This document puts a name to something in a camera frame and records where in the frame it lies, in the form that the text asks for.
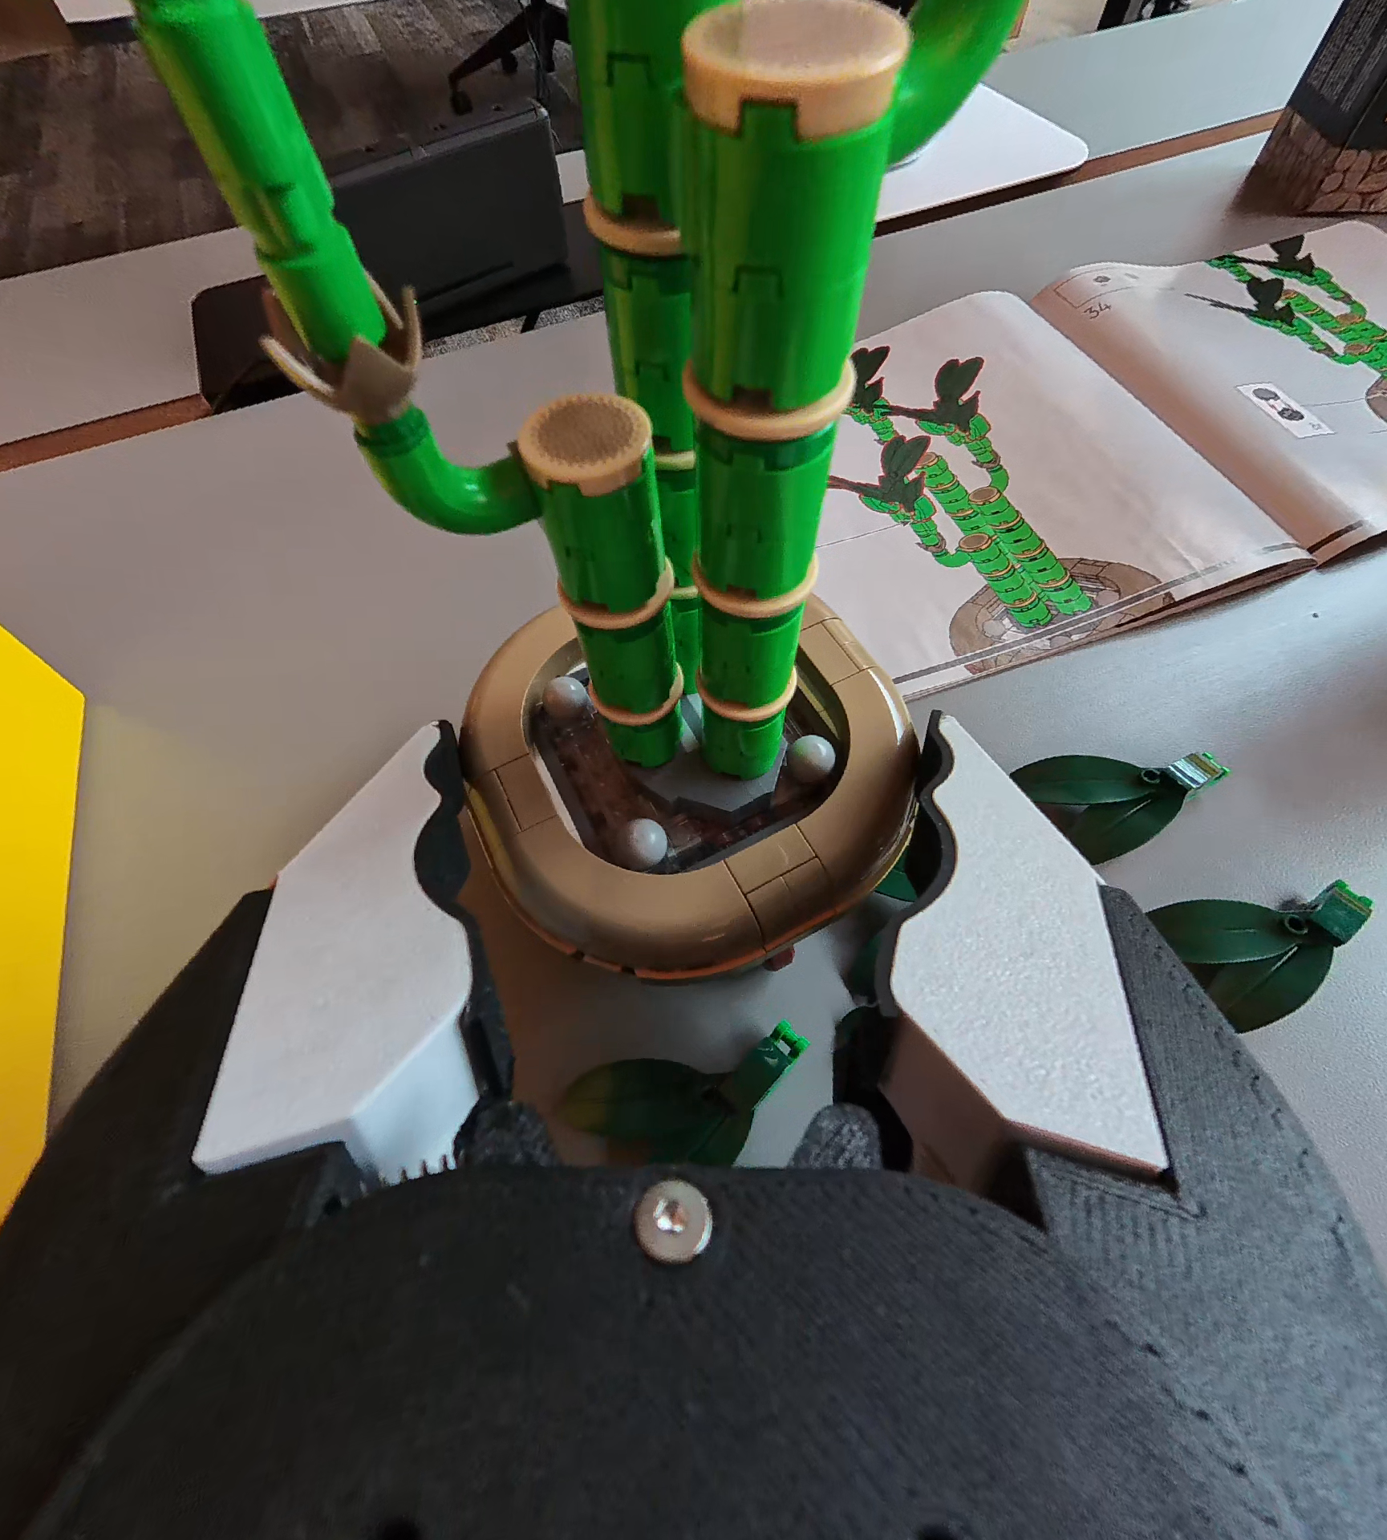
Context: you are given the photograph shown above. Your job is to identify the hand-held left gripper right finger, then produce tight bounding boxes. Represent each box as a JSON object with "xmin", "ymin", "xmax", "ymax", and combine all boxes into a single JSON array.
[{"xmin": 872, "ymin": 709, "xmax": 1177, "ymax": 1179}]

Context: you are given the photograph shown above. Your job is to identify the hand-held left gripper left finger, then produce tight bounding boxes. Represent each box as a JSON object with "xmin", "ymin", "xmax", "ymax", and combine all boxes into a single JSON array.
[{"xmin": 188, "ymin": 717, "xmax": 517, "ymax": 1184}]

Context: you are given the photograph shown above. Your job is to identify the green lego leaves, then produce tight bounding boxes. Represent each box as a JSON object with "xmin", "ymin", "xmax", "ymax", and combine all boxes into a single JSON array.
[{"xmin": 559, "ymin": 751, "xmax": 1375, "ymax": 1171}]

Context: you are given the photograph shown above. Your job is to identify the lego instruction booklet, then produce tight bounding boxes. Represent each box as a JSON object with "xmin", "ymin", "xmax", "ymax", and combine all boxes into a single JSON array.
[{"xmin": 819, "ymin": 217, "xmax": 1387, "ymax": 706}]

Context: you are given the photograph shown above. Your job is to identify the lego bamboo plant model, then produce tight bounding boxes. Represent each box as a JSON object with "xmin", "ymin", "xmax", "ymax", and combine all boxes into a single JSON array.
[{"xmin": 134, "ymin": 0, "xmax": 1028, "ymax": 987}]

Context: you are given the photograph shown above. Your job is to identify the black lego set box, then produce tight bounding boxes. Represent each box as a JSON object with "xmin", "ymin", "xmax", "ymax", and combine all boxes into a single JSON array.
[{"xmin": 1241, "ymin": 0, "xmax": 1387, "ymax": 218}]

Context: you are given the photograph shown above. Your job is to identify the black desk mat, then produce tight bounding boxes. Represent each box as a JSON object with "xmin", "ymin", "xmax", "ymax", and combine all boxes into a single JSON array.
[{"xmin": 188, "ymin": 259, "xmax": 604, "ymax": 405}]

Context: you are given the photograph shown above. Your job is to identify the black box device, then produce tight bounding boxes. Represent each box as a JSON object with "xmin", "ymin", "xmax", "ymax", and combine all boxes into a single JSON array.
[{"xmin": 326, "ymin": 101, "xmax": 569, "ymax": 332}]

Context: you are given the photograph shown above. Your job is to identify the black office chair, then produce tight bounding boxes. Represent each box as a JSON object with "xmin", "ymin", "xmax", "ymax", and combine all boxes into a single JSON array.
[{"xmin": 447, "ymin": 0, "xmax": 575, "ymax": 119}]

